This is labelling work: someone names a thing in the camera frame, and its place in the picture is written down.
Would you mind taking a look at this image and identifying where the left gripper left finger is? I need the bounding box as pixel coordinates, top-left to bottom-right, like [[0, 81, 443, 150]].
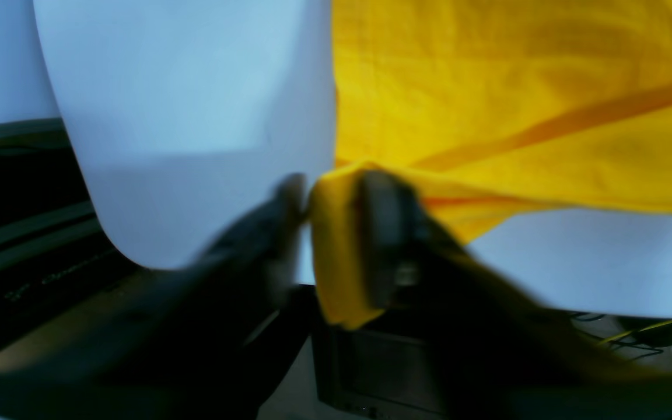
[[0, 174, 310, 419]]

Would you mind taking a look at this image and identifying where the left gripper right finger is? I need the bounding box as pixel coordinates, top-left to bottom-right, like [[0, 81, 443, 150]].
[[353, 171, 672, 419]]

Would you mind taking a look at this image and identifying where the yellow t-shirt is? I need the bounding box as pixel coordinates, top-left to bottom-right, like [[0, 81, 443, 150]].
[[310, 1, 672, 330]]

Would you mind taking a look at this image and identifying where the yellow cable on floor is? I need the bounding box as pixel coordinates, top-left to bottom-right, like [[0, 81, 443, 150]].
[[598, 318, 672, 345]]

